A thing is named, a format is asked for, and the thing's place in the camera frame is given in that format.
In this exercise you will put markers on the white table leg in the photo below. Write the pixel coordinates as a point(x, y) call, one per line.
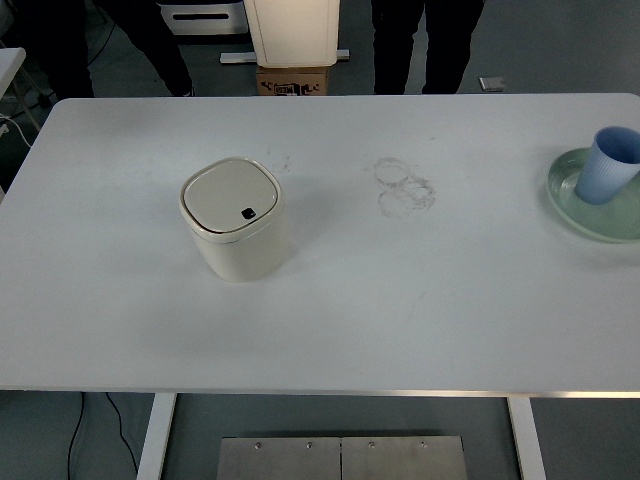
point(157, 440)
point(527, 440)

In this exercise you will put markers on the white device with dark slot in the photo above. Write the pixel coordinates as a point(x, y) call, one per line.
point(210, 27)

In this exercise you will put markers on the grey metal plate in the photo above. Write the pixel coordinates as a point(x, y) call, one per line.
point(405, 462)
point(280, 462)

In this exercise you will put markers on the small white side table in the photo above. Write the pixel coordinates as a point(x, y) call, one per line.
point(10, 60)

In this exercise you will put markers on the blue ribbed cup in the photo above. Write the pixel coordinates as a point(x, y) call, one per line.
point(600, 175)

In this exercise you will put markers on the printed cardboard box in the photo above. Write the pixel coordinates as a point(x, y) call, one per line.
point(290, 80)

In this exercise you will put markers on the pale green plate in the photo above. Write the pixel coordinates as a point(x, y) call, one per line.
point(600, 225)

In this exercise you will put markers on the cream lidded trash bin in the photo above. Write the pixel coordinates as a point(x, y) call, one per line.
point(240, 250)

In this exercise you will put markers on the grey floor socket box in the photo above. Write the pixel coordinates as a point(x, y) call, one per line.
point(492, 85)

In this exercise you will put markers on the tall white cabinet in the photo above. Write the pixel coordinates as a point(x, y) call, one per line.
point(295, 35)

